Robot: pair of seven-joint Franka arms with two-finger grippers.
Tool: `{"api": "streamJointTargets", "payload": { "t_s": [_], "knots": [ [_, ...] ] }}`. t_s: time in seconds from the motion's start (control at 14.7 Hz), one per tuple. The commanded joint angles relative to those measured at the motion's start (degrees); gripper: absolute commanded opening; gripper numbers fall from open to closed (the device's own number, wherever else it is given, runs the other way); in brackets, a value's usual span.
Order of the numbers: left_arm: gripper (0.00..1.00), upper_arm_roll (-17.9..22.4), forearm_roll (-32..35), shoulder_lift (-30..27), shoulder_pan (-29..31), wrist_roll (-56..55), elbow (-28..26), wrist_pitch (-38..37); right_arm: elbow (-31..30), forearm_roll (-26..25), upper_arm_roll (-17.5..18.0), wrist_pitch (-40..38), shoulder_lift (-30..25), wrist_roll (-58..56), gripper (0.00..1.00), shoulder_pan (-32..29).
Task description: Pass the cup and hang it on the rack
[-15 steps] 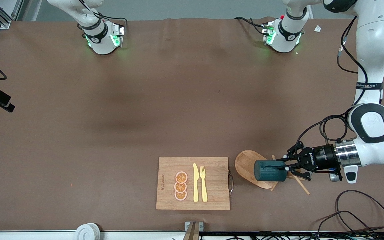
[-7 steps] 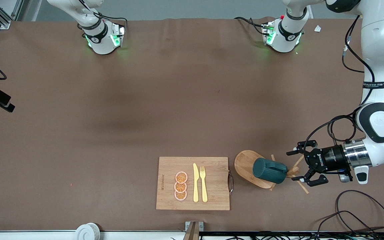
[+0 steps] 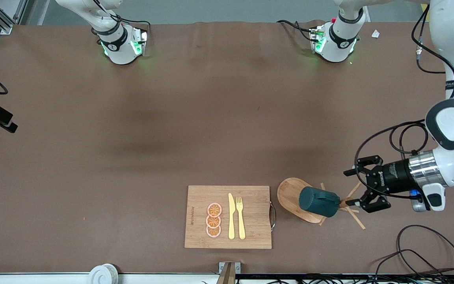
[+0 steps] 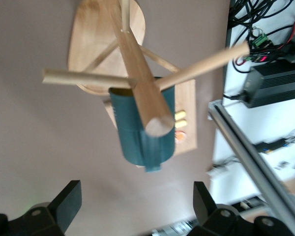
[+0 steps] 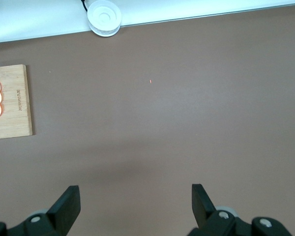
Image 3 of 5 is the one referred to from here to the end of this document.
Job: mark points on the dark green cup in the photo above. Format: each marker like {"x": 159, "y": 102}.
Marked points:
{"x": 317, "y": 201}

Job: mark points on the aluminium frame profile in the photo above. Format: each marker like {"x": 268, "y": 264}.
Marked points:
{"x": 4, "y": 23}

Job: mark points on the white table edge rail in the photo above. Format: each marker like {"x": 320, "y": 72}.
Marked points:
{"x": 34, "y": 278}

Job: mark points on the wooden cup rack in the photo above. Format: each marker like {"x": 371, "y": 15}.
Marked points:
{"x": 289, "y": 193}

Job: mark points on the grey metal bracket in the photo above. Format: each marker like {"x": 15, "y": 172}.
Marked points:
{"x": 229, "y": 272}

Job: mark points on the bamboo cutting board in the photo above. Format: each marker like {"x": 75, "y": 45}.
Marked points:
{"x": 250, "y": 197}

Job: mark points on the yellow plastic fork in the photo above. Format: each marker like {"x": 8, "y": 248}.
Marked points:
{"x": 241, "y": 225}

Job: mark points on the yellow plastic knife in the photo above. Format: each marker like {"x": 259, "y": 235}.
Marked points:
{"x": 231, "y": 221}

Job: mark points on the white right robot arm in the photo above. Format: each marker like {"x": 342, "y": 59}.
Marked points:
{"x": 118, "y": 47}

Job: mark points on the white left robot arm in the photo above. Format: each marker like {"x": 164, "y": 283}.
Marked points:
{"x": 451, "y": 39}

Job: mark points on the brown table mat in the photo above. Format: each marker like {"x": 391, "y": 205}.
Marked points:
{"x": 172, "y": 118}

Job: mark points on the white tape roll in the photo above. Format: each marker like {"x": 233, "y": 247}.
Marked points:
{"x": 103, "y": 274}

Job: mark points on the orange slice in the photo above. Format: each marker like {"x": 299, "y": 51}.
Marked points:
{"x": 214, "y": 210}

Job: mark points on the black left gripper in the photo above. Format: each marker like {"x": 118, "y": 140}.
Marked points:
{"x": 393, "y": 174}

